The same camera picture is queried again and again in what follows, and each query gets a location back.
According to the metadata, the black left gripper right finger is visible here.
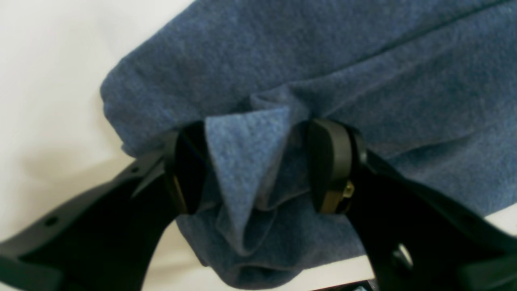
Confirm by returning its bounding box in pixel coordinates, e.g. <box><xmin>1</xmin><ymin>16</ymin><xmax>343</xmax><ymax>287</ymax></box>
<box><xmin>307</xmin><ymin>118</ymin><xmax>516</xmax><ymax>291</ymax></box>

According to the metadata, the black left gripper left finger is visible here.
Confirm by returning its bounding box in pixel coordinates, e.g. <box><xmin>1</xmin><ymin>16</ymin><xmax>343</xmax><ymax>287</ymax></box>
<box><xmin>0</xmin><ymin>121</ymin><xmax>208</xmax><ymax>291</ymax></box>

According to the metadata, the blue T-shirt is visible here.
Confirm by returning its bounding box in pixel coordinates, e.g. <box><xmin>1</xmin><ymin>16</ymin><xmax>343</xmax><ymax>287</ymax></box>
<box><xmin>101</xmin><ymin>0</ymin><xmax>516</xmax><ymax>290</ymax></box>

